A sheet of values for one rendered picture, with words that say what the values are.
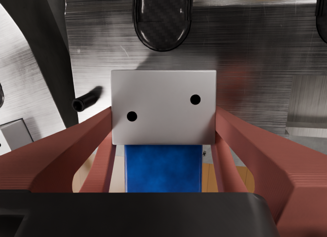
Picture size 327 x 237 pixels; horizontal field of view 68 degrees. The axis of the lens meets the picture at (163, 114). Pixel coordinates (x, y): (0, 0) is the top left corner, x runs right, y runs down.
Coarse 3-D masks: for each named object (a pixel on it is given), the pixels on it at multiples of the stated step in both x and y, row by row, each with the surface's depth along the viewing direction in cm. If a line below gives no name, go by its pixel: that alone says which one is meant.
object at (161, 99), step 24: (120, 72) 11; (144, 72) 11; (168, 72) 11; (192, 72) 11; (216, 72) 11; (120, 96) 11; (144, 96) 11; (168, 96) 11; (192, 96) 13; (120, 120) 11; (144, 120) 11; (168, 120) 11; (192, 120) 12; (120, 144) 12; (144, 144) 12; (168, 144) 12; (192, 144) 12; (144, 168) 13; (168, 168) 13; (192, 168) 13
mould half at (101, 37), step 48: (96, 0) 16; (240, 0) 14; (288, 0) 14; (96, 48) 17; (144, 48) 16; (192, 48) 16; (240, 48) 15; (288, 48) 14; (96, 96) 18; (240, 96) 16; (288, 96) 15
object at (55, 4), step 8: (48, 0) 26; (56, 0) 26; (64, 0) 25; (56, 8) 26; (64, 8) 26; (56, 16) 26; (64, 16) 26; (64, 24) 26; (64, 32) 26; (64, 40) 27; (296, 136) 25; (304, 136) 25; (304, 144) 25; (312, 144) 25; (320, 144) 24; (120, 152) 30; (208, 152) 27; (232, 152) 27; (208, 160) 28; (240, 160) 27
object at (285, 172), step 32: (224, 128) 10; (256, 128) 9; (224, 160) 11; (256, 160) 7; (288, 160) 6; (320, 160) 6; (256, 192) 7; (288, 192) 5; (320, 192) 5; (288, 224) 6; (320, 224) 6
